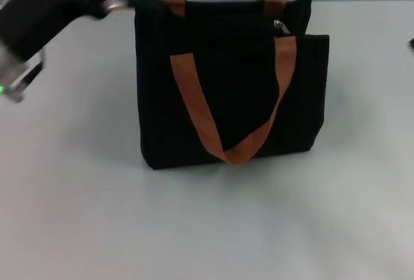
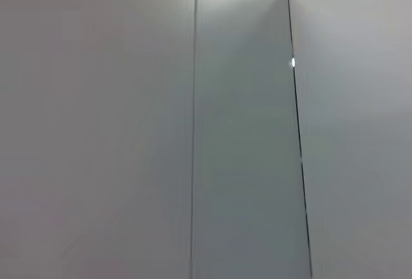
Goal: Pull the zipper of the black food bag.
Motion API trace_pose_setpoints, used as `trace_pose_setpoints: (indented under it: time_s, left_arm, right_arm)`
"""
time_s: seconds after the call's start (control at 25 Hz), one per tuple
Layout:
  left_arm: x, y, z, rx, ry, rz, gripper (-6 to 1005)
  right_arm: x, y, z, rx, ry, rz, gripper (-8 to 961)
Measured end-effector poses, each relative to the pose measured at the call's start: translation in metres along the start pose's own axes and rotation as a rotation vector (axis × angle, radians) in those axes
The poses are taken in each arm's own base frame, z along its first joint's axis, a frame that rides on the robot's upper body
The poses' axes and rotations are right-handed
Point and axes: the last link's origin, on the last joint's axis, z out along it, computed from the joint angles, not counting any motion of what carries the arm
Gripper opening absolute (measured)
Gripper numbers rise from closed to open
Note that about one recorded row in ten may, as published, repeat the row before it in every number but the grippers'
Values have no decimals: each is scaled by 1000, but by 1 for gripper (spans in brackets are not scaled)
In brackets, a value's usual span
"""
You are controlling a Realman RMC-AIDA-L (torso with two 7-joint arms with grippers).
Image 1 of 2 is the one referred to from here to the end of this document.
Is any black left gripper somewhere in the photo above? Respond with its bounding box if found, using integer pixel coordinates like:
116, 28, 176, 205
0, 0, 146, 65

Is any silver metal zipper pull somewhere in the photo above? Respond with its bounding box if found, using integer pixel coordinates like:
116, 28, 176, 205
273, 19, 293, 38

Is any black bag with orange handles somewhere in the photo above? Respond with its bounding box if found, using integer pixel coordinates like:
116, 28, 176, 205
133, 0, 331, 171

